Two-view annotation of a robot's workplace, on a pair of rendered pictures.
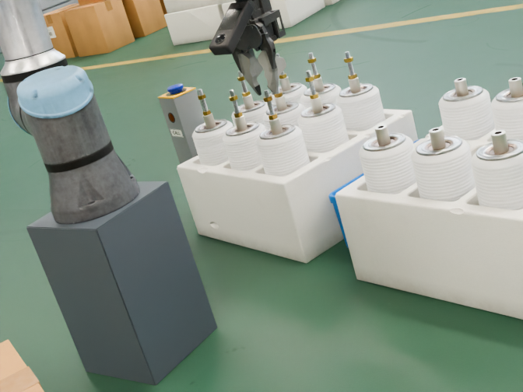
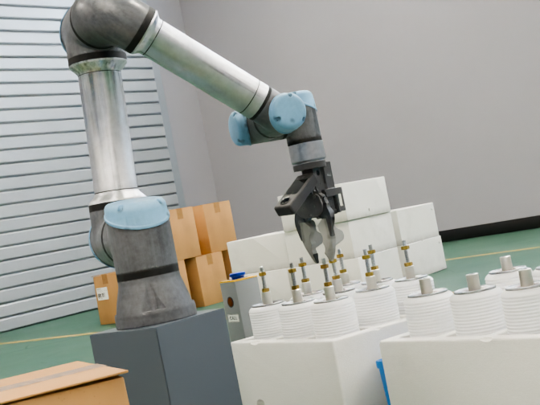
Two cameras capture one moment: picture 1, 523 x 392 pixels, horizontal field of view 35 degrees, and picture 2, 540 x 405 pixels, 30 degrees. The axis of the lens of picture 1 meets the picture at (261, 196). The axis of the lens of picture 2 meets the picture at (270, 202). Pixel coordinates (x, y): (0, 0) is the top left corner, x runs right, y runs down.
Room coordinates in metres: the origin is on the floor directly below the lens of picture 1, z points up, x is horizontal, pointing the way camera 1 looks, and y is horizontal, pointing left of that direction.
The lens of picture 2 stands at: (-0.53, 0.07, 0.45)
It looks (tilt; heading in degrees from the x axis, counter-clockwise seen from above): 1 degrees up; 359
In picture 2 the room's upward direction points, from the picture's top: 11 degrees counter-clockwise
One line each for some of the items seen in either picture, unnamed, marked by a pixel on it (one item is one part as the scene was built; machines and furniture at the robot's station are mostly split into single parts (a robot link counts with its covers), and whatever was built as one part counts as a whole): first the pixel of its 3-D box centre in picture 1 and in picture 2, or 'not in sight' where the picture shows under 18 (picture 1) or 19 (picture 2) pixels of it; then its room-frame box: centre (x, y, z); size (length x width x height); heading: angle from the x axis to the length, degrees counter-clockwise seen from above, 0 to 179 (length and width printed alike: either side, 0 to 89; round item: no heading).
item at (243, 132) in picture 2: not in sight; (259, 124); (1.56, 0.01, 0.64); 0.11 x 0.11 x 0.08; 21
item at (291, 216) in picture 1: (300, 175); (352, 361); (1.77, -0.10, 0.09); 0.39 x 0.39 x 0.18; 34
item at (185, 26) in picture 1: (215, 15); (283, 284); (4.75, -0.04, 0.09); 0.39 x 0.39 x 0.18; 50
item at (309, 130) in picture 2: not in sight; (298, 118); (1.62, -0.07, 0.64); 0.09 x 0.08 x 0.11; 111
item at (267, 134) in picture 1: (277, 132); (331, 300); (1.61, -0.07, 0.25); 0.08 x 0.08 x 0.01
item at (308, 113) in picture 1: (317, 110); (372, 288); (1.67, -0.17, 0.25); 0.08 x 0.08 x 0.01
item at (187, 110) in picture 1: (195, 152); (250, 341); (1.97, 0.13, 0.16); 0.07 x 0.07 x 0.31; 34
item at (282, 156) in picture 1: (289, 173); (339, 341); (1.61, -0.07, 0.16); 0.10 x 0.10 x 0.18
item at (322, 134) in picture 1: (328, 150); (380, 329); (1.67, -0.17, 0.16); 0.10 x 0.10 x 0.18
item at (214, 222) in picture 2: not in sight; (203, 229); (5.79, 0.37, 0.45); 0.30 x 0.24 x 0.30; 47
